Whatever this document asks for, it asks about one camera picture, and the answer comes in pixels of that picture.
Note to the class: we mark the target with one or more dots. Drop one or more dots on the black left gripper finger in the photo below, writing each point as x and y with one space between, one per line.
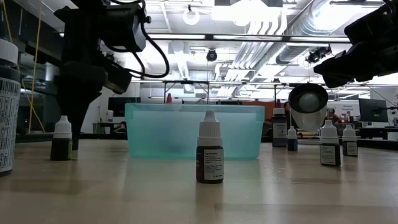
76 118

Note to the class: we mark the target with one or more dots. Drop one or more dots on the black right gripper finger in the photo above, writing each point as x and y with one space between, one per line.
342 68

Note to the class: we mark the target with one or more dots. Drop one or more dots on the small dark green colouring bottle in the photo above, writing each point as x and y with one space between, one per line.
61 149

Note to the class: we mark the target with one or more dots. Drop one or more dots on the large bottle black tip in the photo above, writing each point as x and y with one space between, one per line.
9 109

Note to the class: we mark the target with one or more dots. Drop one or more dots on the small purple colouring bottle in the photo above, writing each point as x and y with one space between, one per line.
349 148

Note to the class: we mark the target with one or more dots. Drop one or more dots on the small black colouring bottle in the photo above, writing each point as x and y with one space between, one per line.
329 155

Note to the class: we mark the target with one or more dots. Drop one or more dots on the large bottle purple tip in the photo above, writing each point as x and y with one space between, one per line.
279 130

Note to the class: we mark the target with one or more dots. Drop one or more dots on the small teal colouring bottle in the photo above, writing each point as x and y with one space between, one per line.
292 144

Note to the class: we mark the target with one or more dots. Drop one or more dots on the large bottle red tip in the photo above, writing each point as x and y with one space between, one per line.
168 99

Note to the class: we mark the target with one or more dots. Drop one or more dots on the small brown colouring bottle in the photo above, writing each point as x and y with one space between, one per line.
210 161

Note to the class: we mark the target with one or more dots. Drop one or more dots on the dark desk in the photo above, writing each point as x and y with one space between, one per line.
105 127
373 132

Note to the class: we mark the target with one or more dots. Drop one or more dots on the white jug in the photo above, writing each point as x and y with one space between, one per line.
109 116

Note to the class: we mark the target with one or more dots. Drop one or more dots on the black computer monitor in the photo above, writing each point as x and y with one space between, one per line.
116 107
373 110

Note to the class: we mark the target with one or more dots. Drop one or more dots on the white spotlight lamp black rim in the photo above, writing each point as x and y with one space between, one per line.
308 121

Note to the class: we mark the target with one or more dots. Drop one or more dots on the orange partition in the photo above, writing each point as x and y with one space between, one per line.
268 107

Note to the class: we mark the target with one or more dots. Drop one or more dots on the teal translucent plastic bin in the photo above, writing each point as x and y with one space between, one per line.
161 133

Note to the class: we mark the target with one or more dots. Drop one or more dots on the person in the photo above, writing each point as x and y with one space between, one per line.
202 100

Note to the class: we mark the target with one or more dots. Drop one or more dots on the black ceiling camera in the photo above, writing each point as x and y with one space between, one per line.
211 55
317 54

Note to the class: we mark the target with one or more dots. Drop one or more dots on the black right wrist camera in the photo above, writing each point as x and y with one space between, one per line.
373 25

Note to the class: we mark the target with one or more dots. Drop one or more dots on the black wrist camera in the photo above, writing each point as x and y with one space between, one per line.
118 77
373 25

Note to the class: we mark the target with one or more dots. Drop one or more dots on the white wall sign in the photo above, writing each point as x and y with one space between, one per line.
343 107

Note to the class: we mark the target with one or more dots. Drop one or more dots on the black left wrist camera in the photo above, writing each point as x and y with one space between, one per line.
118 77

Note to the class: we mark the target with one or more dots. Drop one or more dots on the silver ventilation duct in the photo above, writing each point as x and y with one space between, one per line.
298 28

